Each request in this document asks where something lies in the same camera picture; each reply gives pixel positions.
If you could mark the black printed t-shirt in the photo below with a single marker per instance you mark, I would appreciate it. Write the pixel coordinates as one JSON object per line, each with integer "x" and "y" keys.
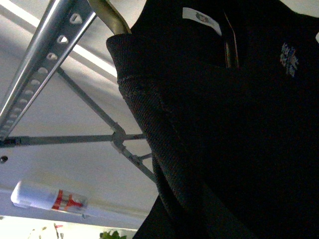
{"x": 227, "y": 94}

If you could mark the green plant leaves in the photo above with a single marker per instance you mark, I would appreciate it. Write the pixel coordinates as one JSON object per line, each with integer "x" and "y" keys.
{"x": 111, "y": 235}

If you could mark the white ceiling box red mark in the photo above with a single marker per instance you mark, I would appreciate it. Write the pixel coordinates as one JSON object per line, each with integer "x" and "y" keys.
{"x": 28, "y": 194}

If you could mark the perforated metal hanging rail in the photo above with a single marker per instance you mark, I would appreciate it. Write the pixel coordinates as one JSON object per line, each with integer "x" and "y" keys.
{"x": 62, "y": 25}

